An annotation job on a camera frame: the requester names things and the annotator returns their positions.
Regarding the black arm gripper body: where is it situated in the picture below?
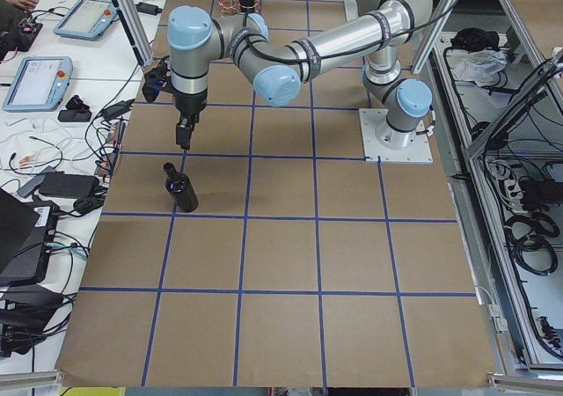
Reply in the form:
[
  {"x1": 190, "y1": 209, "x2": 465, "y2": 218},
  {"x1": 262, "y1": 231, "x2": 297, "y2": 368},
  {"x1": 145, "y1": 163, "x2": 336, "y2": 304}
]
[{"x1": 172, "y1": 91, "x2": 207, "y2": 126}]

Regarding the dark glass wine bottle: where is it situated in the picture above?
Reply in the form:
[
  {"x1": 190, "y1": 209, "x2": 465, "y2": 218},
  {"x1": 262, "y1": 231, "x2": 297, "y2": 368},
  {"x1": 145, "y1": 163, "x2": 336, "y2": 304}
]
[{"x1": 163, "y1": 162, "x2": 198, "y2": 212}]

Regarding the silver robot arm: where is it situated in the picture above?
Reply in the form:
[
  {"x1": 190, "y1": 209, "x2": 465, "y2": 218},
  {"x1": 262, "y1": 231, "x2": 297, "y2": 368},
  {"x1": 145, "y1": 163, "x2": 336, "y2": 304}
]
[{"x1": 167, "y1": 0, "x2": 433, "y2": 150}]

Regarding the teach pendant far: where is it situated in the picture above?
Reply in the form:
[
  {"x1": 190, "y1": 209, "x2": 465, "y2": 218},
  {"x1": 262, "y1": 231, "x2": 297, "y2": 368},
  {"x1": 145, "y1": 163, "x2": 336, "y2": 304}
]
[{"x1": 54, "y1": 0, "x2": 117, "y2": 40}]

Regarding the teach pendant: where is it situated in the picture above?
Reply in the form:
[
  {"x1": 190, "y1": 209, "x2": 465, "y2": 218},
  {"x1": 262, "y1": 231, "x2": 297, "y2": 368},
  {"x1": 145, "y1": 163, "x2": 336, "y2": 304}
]
[
  {"x1": 54, "y1": 0, "x2": 117, "y2": 40},
  {"x1": 2, "y1": 56, "x2": 73, "y2": 113}
]

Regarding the black power adapter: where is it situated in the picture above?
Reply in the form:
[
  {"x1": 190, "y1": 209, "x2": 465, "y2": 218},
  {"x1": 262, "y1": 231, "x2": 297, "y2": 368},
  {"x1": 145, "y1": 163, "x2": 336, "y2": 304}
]
[{"x1": 17, "y1": 172, "x2": 99, "y2": 199}]

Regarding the teach pendant near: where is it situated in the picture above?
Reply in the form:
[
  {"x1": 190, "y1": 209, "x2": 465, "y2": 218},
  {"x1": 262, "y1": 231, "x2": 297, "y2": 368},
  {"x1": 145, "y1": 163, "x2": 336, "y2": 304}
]
[{"x1": 2, "y1": 56, "x2": 73, "y2": 113}]

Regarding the black laptop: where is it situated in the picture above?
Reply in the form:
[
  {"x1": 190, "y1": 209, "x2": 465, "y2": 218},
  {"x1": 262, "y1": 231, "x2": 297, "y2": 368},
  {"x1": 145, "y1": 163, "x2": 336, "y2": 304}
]
[{"x1": 1, "y1": 190, "x2": 59, "y2": 287}]

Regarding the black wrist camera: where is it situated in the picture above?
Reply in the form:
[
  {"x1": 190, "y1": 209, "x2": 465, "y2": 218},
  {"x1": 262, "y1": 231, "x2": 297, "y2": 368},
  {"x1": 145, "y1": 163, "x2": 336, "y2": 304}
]
[{"x1": 142, "y1": 56, "x2": 172, "y2": 103}]

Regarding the aluminium frame post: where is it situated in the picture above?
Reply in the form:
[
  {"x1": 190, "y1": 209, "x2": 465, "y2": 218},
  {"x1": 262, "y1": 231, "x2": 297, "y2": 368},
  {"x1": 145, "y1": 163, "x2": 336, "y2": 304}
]
[{"x1": 111, "y1": 0, "x2": 153, "y2": 68}]

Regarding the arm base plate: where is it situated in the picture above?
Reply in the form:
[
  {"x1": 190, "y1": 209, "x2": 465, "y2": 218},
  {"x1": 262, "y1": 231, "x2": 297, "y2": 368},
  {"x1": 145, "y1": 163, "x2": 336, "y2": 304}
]
[{"x1": 359, "y1": 108, "x2": 433, "y2": 165}]

